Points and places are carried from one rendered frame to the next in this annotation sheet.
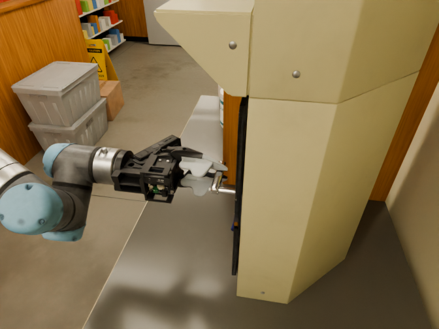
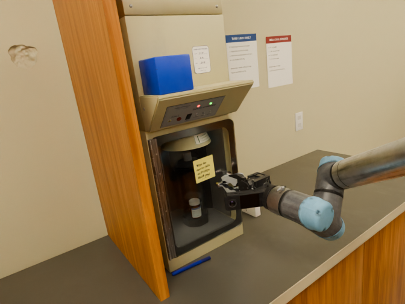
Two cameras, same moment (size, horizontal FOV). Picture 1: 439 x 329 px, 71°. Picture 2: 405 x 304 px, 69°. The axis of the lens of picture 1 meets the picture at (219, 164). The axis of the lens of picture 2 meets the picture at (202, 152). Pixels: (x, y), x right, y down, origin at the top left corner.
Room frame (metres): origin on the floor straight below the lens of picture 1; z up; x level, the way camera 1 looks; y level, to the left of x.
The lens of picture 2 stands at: (1.12, 0.61, 1.57)
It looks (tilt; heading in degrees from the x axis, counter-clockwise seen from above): 16 degrees down; 228
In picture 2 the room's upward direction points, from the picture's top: 7 degrees counter-clockwise
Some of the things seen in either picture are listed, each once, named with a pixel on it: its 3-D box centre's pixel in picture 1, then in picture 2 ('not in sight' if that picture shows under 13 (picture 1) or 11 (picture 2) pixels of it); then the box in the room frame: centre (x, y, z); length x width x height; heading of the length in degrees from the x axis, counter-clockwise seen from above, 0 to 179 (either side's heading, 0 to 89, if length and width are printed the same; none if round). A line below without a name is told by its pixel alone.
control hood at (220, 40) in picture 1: (223, 25); (200, 105); (0.53, -0.01, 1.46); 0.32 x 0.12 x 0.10; 170
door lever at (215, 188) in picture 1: (227, 178); (225, 179); (0.46, -0.01, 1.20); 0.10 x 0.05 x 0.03; 170
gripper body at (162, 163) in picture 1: (149, 172); (260, 191); (0.48, 0.14, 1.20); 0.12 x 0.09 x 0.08; 81
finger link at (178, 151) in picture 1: (181, 158); (239, 181); (0.49, 0.08, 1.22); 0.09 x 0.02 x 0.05; 81
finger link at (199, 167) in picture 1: (202, 168); (234, 177); (0.46, 0.03, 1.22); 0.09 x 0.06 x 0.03; 81
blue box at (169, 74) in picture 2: not in sight; (166, 75); (0.63, -0.02, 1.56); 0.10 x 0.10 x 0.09; 80
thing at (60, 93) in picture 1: (63, 93); not in sight; (2.44, 1.31, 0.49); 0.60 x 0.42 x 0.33; 170
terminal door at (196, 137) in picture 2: (245, 162); (202, 187); (0.53, -0.06, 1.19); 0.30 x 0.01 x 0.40; 170
